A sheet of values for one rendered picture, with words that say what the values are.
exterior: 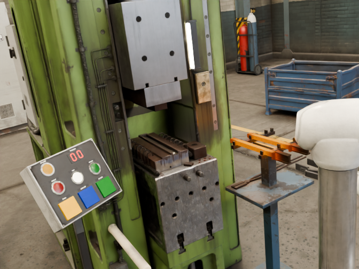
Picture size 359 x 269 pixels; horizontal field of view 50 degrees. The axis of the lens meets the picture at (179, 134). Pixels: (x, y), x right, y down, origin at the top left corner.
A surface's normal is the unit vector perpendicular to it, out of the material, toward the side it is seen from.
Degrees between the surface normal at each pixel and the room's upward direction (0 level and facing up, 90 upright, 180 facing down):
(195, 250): 90
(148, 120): 90
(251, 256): 0
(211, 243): 90
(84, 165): 60
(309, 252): 0
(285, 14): 90
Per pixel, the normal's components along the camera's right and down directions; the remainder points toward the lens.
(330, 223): -0.66, 0.26
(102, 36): 0.50, 0.22
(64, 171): 0.65, -0.39
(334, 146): -0.33, 0.37
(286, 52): -0.80, 0.28
